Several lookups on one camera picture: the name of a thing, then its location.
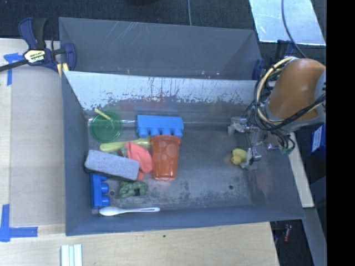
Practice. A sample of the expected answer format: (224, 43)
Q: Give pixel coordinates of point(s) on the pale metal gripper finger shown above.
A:
(253, 157)
(238, 123)

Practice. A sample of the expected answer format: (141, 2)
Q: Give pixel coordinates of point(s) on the yellow toy duck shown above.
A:
(238, 156)

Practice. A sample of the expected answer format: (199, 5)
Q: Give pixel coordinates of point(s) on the grey metal bin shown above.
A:
(205, 176)

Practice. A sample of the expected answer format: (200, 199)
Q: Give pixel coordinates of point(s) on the large blue toy brick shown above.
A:
(159, 123)

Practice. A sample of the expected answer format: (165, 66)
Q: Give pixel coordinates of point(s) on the orange plastic cup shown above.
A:
(166, 156)

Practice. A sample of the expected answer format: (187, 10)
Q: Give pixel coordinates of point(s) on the orange cloth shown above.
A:
(141, 158)

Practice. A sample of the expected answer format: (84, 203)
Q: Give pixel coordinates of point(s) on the green toy animal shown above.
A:
(131, 189)

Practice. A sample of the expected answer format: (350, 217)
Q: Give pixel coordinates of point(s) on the yellow plastic spoon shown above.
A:
(111, 146)

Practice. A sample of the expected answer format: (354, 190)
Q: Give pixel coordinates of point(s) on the green cup with yellow straw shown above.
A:
(106, 127)

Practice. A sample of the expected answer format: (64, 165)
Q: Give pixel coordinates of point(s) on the grey sponge block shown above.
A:
(111, 164)

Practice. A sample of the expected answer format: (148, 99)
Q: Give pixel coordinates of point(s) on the white plastic spoon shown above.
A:
(109, 211)

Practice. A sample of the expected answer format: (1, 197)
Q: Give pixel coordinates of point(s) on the small blue toy brick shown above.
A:
(98, 191)

